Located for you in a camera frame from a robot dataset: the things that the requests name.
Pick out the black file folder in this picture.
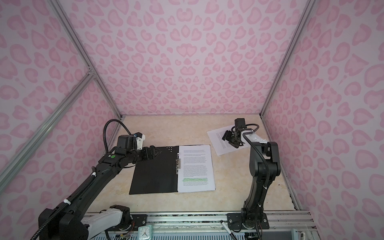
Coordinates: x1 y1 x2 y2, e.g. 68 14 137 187
129 146 179 195

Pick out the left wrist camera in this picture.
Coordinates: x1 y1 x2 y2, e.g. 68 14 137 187
117 132 146 151

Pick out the aluminium diagonal frame bar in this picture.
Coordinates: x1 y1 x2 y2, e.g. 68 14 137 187
1 71 94 193

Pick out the white printed sheet back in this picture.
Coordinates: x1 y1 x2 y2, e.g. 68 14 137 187
207 126 250 156

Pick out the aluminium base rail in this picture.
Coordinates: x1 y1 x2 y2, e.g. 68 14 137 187
55 210 320 240

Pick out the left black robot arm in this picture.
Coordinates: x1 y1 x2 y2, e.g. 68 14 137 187
31 119 161 240

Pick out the black pen on rail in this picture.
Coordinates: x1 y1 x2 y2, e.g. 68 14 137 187
221 221 237 240

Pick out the white sheet green header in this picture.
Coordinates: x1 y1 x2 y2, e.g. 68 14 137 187
178 145 216 193

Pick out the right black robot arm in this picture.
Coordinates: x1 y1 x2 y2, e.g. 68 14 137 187
222 118 281 233

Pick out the small white desk clock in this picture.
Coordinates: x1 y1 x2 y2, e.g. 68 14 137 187
138 225 153 240

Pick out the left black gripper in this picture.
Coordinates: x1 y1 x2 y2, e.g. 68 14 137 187
127 144 161 164

